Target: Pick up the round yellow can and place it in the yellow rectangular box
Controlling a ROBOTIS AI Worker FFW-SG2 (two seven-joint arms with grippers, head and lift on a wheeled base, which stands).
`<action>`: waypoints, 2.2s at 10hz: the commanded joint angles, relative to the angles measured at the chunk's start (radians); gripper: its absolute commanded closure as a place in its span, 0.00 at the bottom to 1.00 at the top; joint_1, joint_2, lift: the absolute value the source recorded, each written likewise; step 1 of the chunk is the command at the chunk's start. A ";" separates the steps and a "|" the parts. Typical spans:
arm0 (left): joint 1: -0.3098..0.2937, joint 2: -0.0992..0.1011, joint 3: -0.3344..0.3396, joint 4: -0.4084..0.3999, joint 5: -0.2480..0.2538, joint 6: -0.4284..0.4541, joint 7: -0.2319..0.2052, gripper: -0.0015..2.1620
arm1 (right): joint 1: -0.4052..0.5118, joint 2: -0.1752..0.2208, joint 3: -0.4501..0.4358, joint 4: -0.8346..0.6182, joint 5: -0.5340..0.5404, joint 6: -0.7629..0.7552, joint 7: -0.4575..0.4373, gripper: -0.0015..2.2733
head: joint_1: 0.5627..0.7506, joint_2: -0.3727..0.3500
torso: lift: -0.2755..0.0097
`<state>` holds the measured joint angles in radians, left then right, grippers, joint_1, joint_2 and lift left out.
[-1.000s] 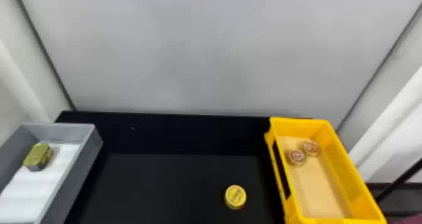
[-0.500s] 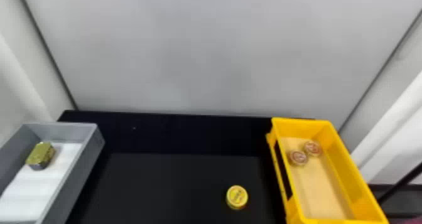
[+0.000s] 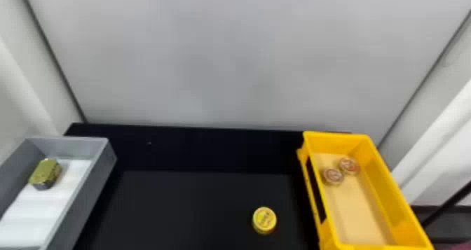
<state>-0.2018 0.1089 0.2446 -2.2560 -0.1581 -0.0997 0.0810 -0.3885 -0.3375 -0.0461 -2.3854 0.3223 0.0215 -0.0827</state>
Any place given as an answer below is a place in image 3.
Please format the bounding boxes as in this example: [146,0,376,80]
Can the grey rectangular box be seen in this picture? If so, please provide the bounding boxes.
[0,135,118,250]

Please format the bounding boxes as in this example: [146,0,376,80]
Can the yellow can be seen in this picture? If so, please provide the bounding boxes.
[322,167,346,186]
[338,156,362,177]
[252,206,278,235]

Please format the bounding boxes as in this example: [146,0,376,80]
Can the yellow rectangular box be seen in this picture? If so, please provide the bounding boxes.
[296,130,436,250]

